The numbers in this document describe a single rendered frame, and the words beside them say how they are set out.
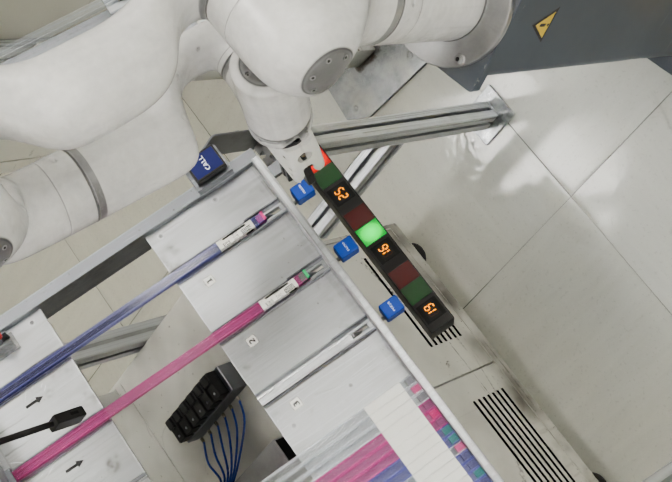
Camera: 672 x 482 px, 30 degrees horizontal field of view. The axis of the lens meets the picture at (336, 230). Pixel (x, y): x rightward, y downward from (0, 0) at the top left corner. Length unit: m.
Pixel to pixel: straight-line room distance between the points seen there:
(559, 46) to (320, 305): 0.49
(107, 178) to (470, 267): 1.26
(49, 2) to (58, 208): 1.33
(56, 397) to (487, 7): 0.79
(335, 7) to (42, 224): 0.39
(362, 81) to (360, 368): 0.99
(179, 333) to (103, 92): 0.99
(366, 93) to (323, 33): 1.34
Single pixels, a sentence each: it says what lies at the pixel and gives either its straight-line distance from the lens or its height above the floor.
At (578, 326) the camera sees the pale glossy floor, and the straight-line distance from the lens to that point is 2.42.
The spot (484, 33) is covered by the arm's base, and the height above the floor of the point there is 0.71.
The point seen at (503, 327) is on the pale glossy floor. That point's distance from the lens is 2.51.
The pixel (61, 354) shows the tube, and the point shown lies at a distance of 1.81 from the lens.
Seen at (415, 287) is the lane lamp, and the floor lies 0.66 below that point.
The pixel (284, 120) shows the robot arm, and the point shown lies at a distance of 1.50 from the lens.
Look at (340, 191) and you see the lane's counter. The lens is 1.84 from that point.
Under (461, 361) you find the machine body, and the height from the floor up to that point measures 0.18.
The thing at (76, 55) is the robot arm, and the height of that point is 1.27.
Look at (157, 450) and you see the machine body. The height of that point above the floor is 0.62.
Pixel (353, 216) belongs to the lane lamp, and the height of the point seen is 0.66.
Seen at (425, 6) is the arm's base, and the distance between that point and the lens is 1.50.
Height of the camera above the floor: 2.07
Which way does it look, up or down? 50 degrees down
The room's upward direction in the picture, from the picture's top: 104 degrees counter-clockwise
